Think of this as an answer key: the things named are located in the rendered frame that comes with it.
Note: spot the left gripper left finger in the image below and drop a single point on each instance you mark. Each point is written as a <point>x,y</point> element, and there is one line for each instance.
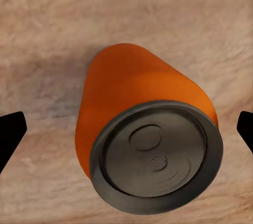
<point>12,129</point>

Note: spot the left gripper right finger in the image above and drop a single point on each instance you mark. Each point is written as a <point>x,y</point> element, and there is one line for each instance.
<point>245,128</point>

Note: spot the can of soda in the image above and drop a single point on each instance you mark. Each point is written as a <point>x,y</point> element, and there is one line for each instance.
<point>147,136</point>

